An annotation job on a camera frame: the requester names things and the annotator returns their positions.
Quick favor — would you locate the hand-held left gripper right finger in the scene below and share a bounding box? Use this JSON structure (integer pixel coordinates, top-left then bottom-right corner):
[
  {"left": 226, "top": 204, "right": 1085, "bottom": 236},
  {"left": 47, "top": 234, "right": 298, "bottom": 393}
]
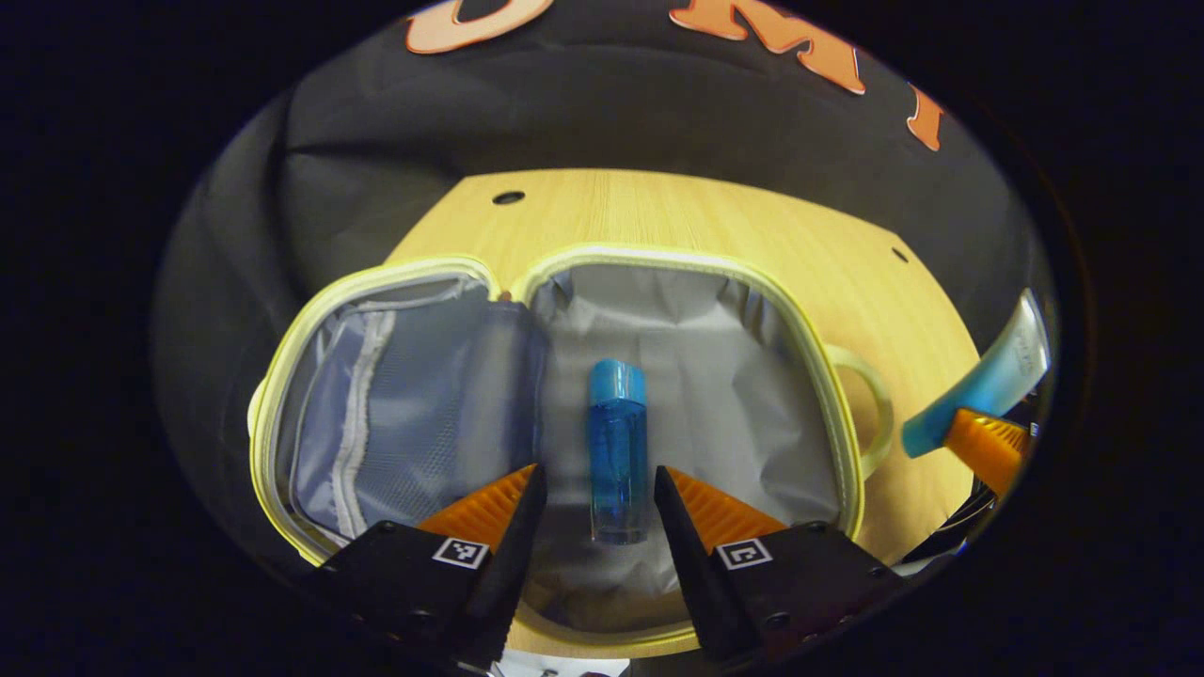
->
[{"left": 654, "top": 465, "right": 909, "bottom": 664}]

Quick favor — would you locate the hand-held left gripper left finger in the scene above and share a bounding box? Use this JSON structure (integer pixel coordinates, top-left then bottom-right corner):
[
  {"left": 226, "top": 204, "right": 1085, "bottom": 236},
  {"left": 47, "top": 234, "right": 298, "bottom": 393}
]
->
[{"left": 306, "top": 463, "right": 548, "bottom": 673}]

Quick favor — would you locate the blue skin care tube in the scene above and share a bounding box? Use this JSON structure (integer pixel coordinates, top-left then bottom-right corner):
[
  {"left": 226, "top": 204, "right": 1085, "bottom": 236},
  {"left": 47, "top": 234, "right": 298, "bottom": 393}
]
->
[{"left": 901, "top": 287, "right": 1052, "bottom": 460}]

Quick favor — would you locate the blue skin care bottle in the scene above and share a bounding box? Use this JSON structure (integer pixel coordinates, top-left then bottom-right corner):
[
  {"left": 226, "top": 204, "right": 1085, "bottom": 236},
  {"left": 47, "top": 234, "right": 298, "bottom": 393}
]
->
[{"left": 587, "top": 358, "right": 652, "bottom": 546}]

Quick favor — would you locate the pale yellow suitcase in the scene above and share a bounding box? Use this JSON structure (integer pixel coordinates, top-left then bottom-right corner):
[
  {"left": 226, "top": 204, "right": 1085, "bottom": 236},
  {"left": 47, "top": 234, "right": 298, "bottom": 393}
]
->
[{"left": 247, "top": 243, "right": 895, "bottom": 659}]

